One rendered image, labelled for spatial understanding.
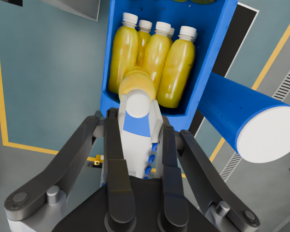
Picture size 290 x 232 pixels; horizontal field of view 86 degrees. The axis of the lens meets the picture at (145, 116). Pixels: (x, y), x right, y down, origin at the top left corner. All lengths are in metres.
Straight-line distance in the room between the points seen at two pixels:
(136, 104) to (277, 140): 0.72
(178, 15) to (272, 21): 1.45
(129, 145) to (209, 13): 0.59
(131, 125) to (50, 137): 1.79
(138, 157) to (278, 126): 0.62
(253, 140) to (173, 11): 0.58
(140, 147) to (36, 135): 1.57
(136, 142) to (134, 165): 0.14
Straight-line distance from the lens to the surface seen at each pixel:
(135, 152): 0.80
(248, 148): 0.81
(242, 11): 1.64
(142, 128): 0.36
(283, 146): 0.90
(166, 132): 0.16
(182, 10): 0.60
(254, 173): 2.84
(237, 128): 0.75
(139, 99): 0.23
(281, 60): 2.11
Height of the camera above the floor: 1.54
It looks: 64 degrees down
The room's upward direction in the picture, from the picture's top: 173 degrees clockwise
